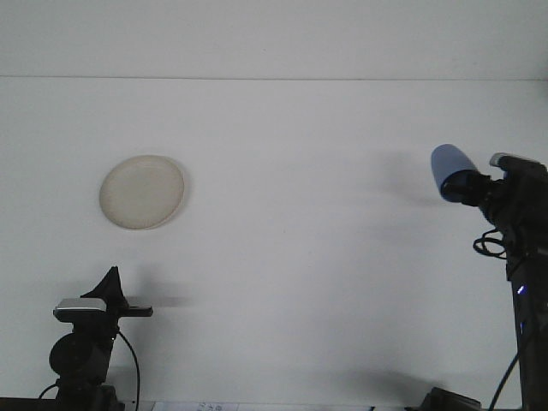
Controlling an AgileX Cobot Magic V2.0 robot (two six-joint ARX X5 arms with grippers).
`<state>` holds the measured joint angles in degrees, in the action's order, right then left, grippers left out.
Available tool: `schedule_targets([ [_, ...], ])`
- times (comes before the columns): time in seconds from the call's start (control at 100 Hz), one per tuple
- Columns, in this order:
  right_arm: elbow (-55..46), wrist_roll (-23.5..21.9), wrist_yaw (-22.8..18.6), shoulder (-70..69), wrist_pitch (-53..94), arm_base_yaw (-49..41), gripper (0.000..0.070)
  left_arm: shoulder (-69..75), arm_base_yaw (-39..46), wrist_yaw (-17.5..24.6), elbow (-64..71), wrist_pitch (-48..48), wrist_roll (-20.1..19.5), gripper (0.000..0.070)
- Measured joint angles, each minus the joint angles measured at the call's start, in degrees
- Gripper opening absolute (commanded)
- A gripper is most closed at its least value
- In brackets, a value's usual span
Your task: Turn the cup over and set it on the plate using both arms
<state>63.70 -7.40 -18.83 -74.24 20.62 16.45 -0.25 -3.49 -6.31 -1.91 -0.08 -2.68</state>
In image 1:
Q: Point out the pale blue cup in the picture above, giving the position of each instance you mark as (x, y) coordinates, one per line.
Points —
(449, 160)

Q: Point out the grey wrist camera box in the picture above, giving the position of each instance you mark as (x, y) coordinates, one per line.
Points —
(79, 307)
(498, 160)

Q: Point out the pale round plate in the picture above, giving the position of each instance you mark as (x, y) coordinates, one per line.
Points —
(141, 194)

